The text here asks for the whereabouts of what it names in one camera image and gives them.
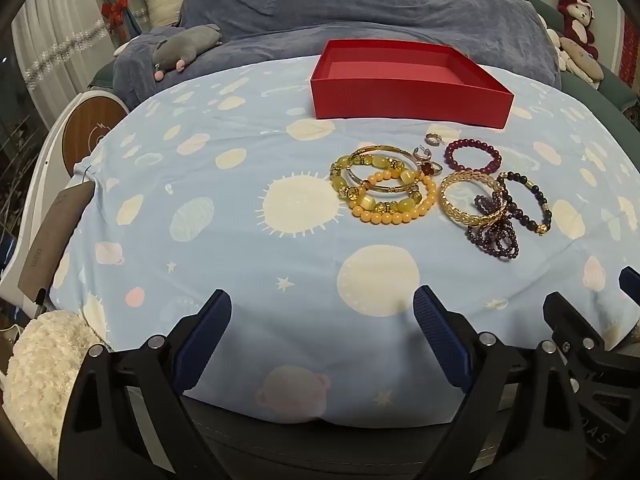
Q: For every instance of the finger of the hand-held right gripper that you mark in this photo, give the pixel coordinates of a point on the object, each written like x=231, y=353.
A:
x=565, y=316
x=631, y=285

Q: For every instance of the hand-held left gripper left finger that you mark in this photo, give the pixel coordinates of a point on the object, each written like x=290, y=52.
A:
x=200, y=342

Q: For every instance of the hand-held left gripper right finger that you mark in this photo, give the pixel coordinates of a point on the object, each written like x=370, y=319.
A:
x=442, y=340

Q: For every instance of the long purple bead strand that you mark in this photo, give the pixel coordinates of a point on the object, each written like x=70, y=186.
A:
x=500, y=248

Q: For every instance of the wide gold filigree bangle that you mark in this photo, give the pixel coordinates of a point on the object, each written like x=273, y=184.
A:
x=450, y=205

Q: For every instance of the thin gold bangle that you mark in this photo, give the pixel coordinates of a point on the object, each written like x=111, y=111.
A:
x=380, y=148

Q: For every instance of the red cardboard box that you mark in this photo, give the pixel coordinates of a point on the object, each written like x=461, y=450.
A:
x=400, y=95

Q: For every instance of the light blue planet-print sheet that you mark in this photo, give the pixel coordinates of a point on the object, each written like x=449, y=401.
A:
x=250, y=270

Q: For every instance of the green sofa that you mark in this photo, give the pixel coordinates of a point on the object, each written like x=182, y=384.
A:
x=602, y=100

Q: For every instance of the small hoop earring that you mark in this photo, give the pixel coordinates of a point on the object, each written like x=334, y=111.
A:
x=421, y=153
x=435, y=139

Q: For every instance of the cookie-shaped plush toy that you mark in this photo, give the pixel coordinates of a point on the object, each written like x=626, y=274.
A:
x=582, y=62

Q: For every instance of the red monkey plush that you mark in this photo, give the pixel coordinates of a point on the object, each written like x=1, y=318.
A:
x=579, y=15

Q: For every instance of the grey plush mouse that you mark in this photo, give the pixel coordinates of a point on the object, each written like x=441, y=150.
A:
x=185, y=42

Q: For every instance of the blue curtain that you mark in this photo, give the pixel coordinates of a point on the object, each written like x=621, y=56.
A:
x=135, y=25

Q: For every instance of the white sheer curtain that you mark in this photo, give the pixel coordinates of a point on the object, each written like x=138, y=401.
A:
x=55, y=50

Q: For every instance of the red ribbon bow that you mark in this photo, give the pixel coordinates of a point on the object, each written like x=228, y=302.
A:
x=116, y=11

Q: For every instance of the blue-grey blanket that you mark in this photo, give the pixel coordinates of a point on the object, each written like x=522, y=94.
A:
x=375, y=0

